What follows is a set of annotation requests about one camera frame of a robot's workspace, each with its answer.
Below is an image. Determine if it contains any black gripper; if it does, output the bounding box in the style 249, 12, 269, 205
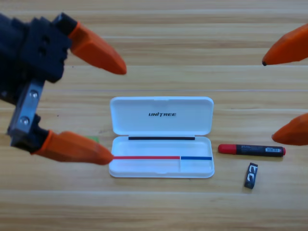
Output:
0, 12, 128, 147

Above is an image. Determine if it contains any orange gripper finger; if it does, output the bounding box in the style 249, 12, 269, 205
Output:
271, 113, 308, 147
23, 115, 114, 166
261, 23, 308, 67

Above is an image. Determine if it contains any red and black marker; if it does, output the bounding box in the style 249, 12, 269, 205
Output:
218, 143, 286, 158

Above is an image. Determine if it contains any black eraser with white print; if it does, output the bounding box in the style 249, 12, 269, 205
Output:
244, 162, 259, 190

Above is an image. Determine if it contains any white plastic pencil case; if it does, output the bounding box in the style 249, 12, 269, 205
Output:
108, 96, 215, 179

